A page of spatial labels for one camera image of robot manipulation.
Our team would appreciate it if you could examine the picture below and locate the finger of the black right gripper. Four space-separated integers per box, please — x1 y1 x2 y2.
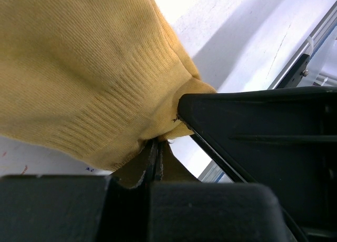
179 86 336 226

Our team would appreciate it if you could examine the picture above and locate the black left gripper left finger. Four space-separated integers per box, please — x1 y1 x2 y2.
1 140 158 241

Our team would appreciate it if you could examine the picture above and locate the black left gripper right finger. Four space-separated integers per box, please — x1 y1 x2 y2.
147 140 307 241

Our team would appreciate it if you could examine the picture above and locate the yellow sock pair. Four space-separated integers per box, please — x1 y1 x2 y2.
1 0 214 187

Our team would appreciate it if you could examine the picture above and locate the aluminium mounting rail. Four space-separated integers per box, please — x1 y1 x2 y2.
197 0 337 184

